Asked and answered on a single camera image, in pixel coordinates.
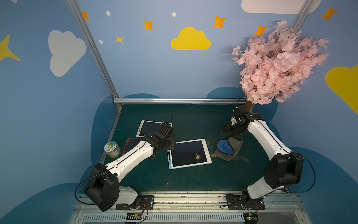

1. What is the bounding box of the grey blue wiping cloth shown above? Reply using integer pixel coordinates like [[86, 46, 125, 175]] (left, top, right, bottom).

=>
[[213, 137, 243, 161]]

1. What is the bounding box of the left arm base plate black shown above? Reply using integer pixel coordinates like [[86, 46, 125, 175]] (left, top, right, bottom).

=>
[[116, 195, 155, 211]]

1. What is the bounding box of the aluminium mounting rail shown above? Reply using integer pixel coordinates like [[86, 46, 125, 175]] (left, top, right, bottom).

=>
[[70, 190, 311, 224]]

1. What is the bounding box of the red framed drawing tablet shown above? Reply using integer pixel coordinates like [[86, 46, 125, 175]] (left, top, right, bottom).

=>
[[122, 138, 141, 155]]

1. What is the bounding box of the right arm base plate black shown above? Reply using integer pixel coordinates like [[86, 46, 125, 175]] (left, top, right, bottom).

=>
[[225, 193, 266, 210]]

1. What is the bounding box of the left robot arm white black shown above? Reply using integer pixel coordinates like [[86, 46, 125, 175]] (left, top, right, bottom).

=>
[[84, 123, 175, 211]]

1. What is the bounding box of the left controller board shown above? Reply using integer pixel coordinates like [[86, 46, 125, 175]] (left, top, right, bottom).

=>
[[125, 213, 144, 223]]

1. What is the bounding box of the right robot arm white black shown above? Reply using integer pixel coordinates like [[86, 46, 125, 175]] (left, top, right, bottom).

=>
[[222, 105, 304, 203]]

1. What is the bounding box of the right controller board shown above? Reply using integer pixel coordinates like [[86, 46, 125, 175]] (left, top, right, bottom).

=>
[[243, 213, 258, 224]]

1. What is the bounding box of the white framed drawing tablet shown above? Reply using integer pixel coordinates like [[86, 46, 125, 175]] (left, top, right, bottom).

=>
[[136, 120, 162, 138]]

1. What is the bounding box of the pink cherry blossom tree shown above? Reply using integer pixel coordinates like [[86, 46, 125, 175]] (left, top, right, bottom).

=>
[[232, 21, 330, 112]]

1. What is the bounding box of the controller board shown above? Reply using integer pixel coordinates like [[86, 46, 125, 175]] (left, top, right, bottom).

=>
[[125, 213, 144, 223], [243, 213, 258, 224]]

